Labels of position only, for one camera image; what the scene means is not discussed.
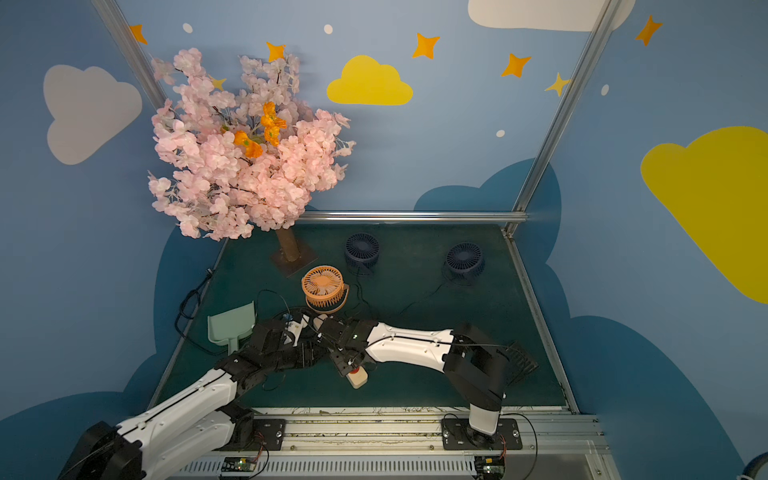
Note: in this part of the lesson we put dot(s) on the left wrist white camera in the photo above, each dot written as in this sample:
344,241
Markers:
293,331

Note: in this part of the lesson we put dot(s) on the right navy desk fan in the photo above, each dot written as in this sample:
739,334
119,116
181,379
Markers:
465,260

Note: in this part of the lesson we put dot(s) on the aluminium rail frame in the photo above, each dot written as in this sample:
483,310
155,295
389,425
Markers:
405,443

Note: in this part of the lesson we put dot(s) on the left navy desk fan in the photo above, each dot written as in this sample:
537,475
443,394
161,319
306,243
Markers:
361,250

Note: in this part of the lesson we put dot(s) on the beige red power strip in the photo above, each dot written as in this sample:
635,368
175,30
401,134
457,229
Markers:
357,377

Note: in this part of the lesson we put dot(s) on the navy desk fan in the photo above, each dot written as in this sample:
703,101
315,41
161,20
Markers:
465,260
361,250

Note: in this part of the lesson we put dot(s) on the right green circuit board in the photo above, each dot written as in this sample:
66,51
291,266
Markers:
489,468

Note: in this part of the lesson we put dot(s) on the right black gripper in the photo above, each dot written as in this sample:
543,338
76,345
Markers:
345,360

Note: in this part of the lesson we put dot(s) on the mint green plastic scoop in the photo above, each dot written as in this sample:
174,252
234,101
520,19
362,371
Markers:
228,328

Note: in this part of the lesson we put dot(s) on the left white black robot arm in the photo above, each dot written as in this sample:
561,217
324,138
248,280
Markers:
141,447

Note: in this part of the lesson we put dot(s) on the left green circuit board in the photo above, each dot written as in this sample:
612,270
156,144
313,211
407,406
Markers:
239,465

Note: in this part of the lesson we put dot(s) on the orange desk fan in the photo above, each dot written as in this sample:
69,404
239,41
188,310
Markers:
325,289

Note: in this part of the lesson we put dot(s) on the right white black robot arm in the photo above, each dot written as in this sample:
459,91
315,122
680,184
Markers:
475,367

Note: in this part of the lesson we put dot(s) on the green circuit board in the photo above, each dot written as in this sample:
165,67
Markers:
239,465
489,468

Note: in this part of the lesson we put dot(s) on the pink cherry blossom tree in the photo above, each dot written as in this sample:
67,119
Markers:
247,160

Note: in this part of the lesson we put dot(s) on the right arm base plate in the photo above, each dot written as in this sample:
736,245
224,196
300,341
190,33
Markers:
458,435

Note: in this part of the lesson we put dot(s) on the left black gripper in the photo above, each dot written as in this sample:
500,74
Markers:
298,346

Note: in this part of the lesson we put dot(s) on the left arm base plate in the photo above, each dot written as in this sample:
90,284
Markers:
252,434

